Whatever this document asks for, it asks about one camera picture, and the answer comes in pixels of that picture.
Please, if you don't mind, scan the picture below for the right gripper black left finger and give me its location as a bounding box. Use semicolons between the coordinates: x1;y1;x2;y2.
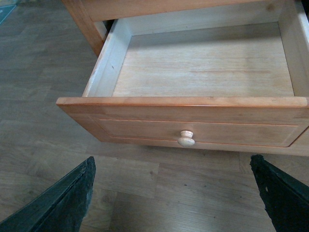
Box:
0;157;96;232

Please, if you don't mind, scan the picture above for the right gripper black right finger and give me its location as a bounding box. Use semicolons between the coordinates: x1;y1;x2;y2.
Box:
250;154;309;232

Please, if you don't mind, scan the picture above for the light wooden drawer knob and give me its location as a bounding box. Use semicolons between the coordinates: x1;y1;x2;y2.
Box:
178;130;195;147

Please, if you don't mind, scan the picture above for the wooden top drawer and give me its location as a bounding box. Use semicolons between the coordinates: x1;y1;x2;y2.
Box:
56;0;309;148

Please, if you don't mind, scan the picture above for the wooden nightstand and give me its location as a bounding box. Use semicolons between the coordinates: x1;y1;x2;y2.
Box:
61;0;309;157

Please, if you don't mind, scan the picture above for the dark floor sign mat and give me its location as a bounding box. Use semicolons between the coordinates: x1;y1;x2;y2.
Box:
0;4;16;24

